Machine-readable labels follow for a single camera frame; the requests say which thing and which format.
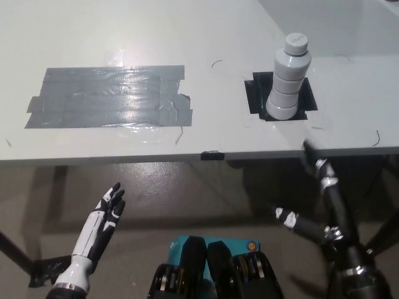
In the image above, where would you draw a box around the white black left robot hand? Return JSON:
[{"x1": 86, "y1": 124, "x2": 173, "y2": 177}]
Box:
[{"x1": 54, "y1": 182, "x2": 127, "y2": 294}]

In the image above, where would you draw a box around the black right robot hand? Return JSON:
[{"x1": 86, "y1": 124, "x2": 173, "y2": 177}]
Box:
[{"x1": 269, "y1": 140, "x2": 380, "y2": 276}]

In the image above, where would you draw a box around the white ribbed plastic bottle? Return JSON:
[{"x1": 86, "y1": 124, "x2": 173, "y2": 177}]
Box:
[{"x1": 265, "y1": 32, "x2": 312, "y2": 121}]

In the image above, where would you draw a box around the black teal robot torso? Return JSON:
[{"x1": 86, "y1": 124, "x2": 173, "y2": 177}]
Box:
[{"x1": 148, "y1": 235, "x2": 285, "y2": 299}]

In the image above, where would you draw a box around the small black tape strip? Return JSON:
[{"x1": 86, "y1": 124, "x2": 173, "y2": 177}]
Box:
[{"x1": 201, "y1": 150, "x2": 226, "y2": 161}]

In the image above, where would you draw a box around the black tape square patch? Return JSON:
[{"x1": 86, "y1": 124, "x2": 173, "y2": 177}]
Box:
[{"x1": 244, "y1": 71, "x2": 319, "y2": 122}]

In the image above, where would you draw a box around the grey duct tape patch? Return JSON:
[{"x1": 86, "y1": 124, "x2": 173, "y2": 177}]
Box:
[{"x1": 24, "y1": 64, "x2": 194, "y2": 130}]

